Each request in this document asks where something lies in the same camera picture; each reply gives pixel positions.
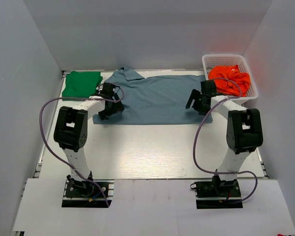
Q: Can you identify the blue-grey t-shirt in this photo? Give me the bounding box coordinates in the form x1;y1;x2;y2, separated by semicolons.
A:
93;67;206;125

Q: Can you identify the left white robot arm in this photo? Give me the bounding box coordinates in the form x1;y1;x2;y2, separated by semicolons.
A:
54;82;124;196

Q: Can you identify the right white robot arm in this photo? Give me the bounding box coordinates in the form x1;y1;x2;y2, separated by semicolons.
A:
185;80;263;196

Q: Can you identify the crumpled orange t-shirt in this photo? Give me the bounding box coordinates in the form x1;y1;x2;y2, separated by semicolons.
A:
208;65;251;97

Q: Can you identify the white plastic basket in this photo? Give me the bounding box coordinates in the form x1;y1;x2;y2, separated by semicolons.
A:
202;54;258;105

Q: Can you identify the folded green t-shirt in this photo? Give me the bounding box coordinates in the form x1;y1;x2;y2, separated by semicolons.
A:
62;71;103;98

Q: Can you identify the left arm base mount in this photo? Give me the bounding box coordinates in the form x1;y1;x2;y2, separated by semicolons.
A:
61;180;114;208

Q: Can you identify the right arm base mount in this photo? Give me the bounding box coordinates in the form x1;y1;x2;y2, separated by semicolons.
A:
190;181;243;209

